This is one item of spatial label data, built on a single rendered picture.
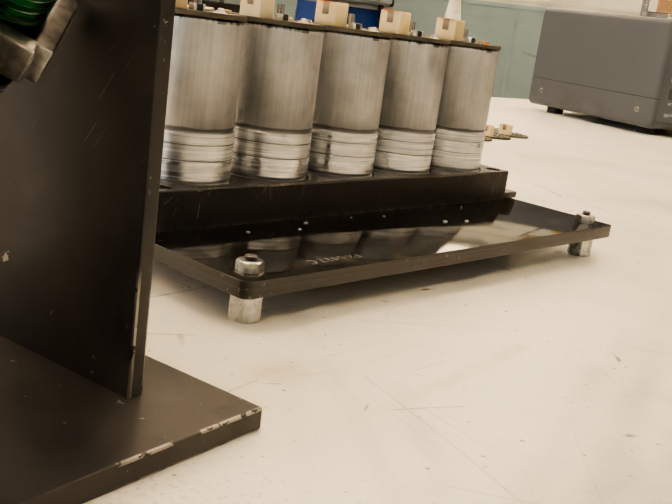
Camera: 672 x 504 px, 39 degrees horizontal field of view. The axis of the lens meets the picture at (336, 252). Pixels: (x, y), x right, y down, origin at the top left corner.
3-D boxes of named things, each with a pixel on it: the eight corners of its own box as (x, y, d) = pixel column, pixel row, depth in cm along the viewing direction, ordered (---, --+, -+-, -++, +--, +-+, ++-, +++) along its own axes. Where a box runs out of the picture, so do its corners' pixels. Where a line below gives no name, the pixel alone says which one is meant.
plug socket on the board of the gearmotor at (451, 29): (467, 42, 31) (470, 21, 30) (451, 40, 30) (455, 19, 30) (447, 39, 31) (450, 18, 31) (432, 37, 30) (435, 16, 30)
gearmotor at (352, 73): (384, 204, 28) (410, 32, 27) (329, 209, 27) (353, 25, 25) (326, 187, 30) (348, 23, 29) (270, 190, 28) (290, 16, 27)
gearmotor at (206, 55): (245, 217, 24) (267, 14, 23) (168, 224, 23) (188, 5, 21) (187, 196, 26) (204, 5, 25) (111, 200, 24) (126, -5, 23)
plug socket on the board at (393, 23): (413, 36, 29) (417, 13, 28) (396, 34, 28) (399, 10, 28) (393, 33, 29) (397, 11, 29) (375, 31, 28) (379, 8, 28)
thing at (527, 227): (435, 207, 36) (439, 177, 35) (607, 257, 31) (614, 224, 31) (56, 244, 24) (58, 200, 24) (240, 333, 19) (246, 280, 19)
